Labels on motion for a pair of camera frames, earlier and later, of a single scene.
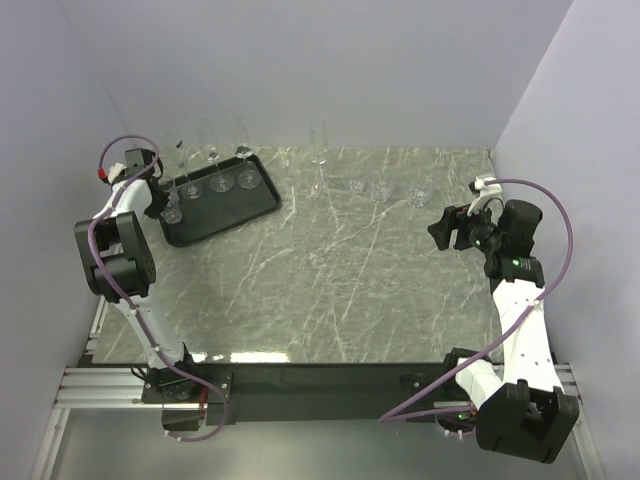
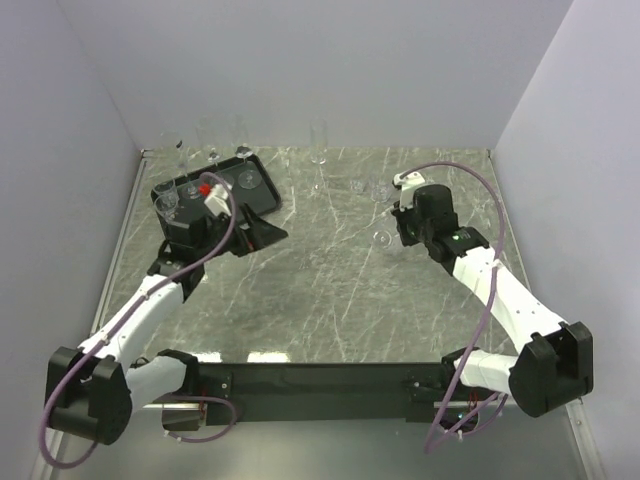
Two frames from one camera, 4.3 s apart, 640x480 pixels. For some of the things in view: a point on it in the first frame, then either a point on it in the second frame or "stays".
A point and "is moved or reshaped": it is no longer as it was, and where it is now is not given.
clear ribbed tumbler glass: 419,197 is moved or reshaped
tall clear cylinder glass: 318,140 stays
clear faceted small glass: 380,193 stays
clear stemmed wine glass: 188,191 → 182,146
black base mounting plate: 261,393 stays
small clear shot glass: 172,213 stays
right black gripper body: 477,230 → 412,231
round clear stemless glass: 249,175 stays
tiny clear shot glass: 357,185 stays
